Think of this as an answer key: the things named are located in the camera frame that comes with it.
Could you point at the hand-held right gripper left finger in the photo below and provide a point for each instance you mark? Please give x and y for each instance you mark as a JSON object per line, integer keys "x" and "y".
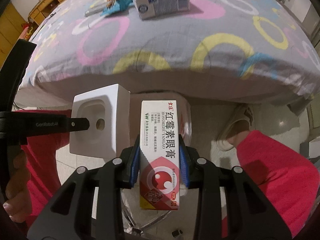
{"x": 133, "y": 167}

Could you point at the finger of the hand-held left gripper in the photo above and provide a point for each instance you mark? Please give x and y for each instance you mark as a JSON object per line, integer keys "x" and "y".
{"x": 78, "y": 124}

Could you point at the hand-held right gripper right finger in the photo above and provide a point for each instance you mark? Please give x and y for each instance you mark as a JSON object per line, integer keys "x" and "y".
{"x": 184, "y": 167}

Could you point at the white moulded paper tray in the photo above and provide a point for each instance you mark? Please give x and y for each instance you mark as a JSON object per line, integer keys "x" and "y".
{"x": 117, "y": 120}

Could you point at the white and red medicine box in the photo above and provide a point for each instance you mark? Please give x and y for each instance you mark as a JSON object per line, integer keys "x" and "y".
{"x": 160, "y": 135}

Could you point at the blue fish print snack wrapper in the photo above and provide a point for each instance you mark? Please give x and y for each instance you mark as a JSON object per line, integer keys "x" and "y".
{"x": 120, "y": 5}

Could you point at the person's left hand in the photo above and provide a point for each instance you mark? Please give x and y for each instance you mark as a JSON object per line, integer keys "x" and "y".
{"x": 17, "y": 195}

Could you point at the white shoe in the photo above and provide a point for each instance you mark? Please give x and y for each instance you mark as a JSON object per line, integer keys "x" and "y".
{"x": 232, "y": 130}

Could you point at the red pants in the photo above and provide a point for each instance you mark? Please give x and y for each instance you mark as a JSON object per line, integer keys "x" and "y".
{"x": 275, "y": 180}

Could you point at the yellow wooden cabinet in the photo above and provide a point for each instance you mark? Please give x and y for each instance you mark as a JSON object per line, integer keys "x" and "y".
{"x": 12, "y": 22}

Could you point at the grey bed sheet with rings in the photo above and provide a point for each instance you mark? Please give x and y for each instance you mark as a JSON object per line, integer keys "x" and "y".
{"x": 162, "y": 45}

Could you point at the wooden desk with drawers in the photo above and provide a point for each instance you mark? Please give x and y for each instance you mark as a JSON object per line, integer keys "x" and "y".
{"x": 50, "y": 0}

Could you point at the blue and white carton box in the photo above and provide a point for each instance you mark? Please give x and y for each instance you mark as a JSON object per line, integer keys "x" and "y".
{"x": 162, "y": 2}

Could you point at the chrome metal frame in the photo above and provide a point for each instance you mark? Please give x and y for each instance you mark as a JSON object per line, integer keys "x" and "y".
{"x": 160, "y": 220}

